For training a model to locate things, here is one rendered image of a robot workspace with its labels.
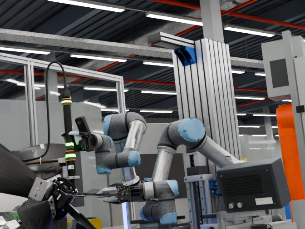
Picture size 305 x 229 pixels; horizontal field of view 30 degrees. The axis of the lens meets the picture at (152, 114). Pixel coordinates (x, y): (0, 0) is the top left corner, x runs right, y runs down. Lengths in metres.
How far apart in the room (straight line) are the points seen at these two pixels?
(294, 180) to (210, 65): 3.33
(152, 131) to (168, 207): 4.34
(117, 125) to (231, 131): 0.69
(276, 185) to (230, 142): 0.99
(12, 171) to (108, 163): 0.53
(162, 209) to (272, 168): 0.53
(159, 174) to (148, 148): 4.08
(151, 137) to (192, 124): 4.19
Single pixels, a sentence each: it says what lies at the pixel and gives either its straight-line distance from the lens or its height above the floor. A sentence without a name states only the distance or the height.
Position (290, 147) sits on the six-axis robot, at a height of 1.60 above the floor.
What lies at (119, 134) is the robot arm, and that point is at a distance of 3.12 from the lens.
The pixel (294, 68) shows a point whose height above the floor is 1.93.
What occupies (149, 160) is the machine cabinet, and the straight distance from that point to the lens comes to 6.73.
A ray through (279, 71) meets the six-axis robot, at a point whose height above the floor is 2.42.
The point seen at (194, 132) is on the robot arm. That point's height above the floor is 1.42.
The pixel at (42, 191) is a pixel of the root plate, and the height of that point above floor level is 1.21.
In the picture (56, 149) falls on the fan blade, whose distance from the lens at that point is 2.72.
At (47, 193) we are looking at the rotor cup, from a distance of 2.48.
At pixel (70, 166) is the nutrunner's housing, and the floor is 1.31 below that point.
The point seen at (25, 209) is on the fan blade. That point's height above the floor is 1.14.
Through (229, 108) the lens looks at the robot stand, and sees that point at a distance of 3.37.
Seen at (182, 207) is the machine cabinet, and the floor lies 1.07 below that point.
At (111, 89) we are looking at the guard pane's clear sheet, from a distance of 4.03.
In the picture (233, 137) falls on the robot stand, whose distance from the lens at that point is 3.34.
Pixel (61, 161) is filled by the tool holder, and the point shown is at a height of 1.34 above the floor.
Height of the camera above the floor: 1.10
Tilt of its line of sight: 9 degrees up
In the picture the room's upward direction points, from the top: 6 degrees counter-clockwise
